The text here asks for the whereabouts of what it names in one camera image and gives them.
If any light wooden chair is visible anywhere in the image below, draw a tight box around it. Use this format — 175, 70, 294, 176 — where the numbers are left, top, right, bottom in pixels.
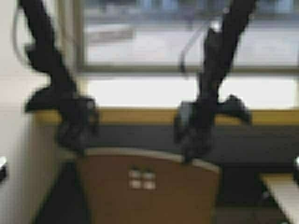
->
66, 147, 221, 224

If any robot base corner, left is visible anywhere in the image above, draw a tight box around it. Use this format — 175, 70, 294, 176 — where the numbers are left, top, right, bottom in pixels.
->
0, 156, 8, 182

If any long wooden window counter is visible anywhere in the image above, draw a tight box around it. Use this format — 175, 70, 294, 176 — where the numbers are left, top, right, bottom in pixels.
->
32, 77, 299, 128

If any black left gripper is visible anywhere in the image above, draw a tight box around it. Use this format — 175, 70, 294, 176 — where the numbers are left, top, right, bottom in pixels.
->
56, 96, 99, 157

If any robot base corner, right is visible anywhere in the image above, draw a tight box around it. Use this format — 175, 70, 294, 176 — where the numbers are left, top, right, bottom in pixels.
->
293, 156, 299, 185

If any wrist camera, black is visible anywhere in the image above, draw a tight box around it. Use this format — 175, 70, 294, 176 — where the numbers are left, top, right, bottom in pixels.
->
217, 94, 252, 125
24, 86, 60, 112

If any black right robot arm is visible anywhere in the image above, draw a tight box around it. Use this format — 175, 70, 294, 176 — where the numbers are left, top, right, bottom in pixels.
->
173, 0, 256, 164

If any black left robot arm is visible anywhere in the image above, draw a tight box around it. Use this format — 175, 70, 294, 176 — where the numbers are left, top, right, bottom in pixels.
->
18, 0, 99, 156

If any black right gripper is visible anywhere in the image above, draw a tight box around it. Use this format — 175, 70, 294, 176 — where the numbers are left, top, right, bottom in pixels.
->
174, 100, 217, 163

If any right wrist camera, black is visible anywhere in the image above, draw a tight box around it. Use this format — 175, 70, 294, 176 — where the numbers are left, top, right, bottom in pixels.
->
217, 94, 252, 125

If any left wrist camera, black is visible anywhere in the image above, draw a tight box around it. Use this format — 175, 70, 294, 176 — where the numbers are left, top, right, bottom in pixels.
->
24, 86, 60, 112

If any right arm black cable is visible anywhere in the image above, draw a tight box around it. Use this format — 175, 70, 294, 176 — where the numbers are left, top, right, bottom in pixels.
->
178, 22, 211, 75

